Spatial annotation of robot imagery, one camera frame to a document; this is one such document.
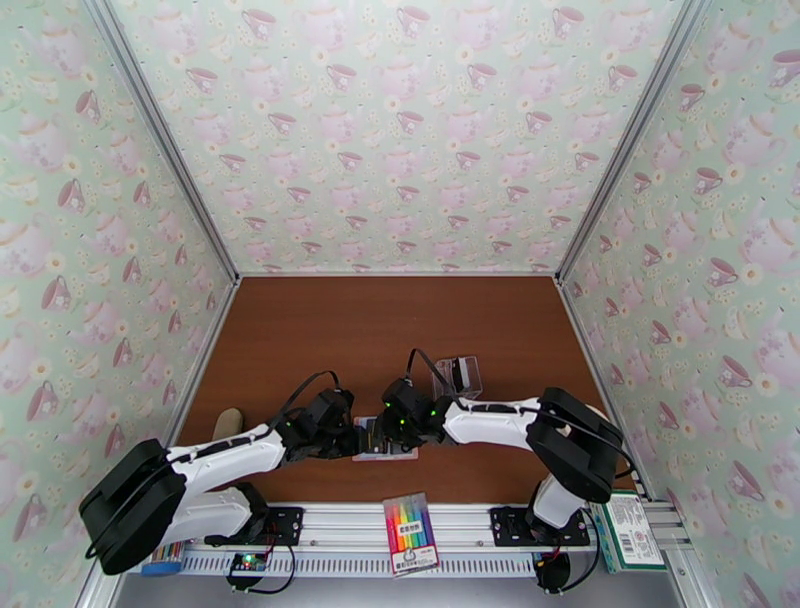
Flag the pink card holder wallet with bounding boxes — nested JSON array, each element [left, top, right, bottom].
[[351, 415, 419, 464]]

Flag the clear acrylic card box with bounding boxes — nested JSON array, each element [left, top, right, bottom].
[[431, 354, 486, 401]]

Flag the stack of dark cards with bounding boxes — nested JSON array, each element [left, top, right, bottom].
[[448, 356, 474, 394]]

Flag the beige glasses case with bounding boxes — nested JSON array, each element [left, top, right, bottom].
[[212, 407, 246, 442]]

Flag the pack of coloured highlighters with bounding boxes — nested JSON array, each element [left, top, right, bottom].
[[382, 492, 441, 578]]

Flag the clear case of coloured pencils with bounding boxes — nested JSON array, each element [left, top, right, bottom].
[[141, 542, 188, 578]]

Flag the green white cardboard box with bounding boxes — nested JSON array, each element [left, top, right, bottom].
[[590, 490, 669, 574]]

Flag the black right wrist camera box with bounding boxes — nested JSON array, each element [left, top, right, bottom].
[[381, 376, 428, 415]]

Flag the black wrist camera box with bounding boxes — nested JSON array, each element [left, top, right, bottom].
[[304, 387, 355, 428], [381, 376, 428, 415]]

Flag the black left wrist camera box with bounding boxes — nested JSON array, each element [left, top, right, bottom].
[[304, 387, 355, 428]]

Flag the black left wrist camera cable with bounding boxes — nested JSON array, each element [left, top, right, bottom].
[[84, 371, 342, 561]]

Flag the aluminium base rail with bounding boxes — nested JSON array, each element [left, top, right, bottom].
[[102, 499, 695, 579]]

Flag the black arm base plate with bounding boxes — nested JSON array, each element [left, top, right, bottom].
[[489, 506, 592, 548], [204, 506, 306, 546]]

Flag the white perforated cable tray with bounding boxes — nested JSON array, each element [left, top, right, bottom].
[[121, 549, 540, 578]]

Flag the black base cable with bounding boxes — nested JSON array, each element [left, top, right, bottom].
[[561, 509, 609, 592], [246, 542, 298, 594]]

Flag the aluminium frame profile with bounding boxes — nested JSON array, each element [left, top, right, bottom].
[[240, 269, 559, 280], [556, 277, 714, 608], [556, 0, 714, 283], [84, 0, 242, 283], [74, 277, 244, 608]]

